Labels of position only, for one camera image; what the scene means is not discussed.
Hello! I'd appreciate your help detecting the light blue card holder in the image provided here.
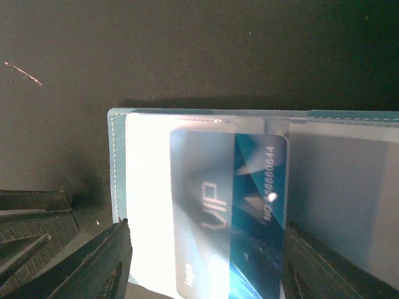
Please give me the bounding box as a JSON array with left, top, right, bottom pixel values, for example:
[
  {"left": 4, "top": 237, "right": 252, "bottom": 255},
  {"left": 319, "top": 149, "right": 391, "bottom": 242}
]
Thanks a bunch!
[{"left": 107, "top": 108, "right": 398, "bottom": 298}]

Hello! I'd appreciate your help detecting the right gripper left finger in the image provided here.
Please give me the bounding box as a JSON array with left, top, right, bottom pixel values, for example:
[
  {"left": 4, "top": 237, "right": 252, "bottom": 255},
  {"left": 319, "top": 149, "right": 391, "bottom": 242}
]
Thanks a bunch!
[{"left": 3, "top": 218, "right": 132, "bottom": 298}]

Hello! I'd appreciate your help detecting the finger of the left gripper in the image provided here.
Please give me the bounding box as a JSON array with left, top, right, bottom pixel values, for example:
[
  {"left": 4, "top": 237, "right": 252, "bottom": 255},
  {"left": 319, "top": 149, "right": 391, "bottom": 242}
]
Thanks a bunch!
[
  {"left": 1, "top": 211, "right": 79, "bottom": 293},
  {"left": 1, "top": 190, "right": 71, "bottom": 216}
]

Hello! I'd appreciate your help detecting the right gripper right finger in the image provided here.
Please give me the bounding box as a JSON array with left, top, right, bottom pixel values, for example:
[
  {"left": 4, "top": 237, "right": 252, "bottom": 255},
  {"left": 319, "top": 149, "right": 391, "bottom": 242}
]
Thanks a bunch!
[{"left": 282, "top": 222, "right": 398, "bottom": 298}]

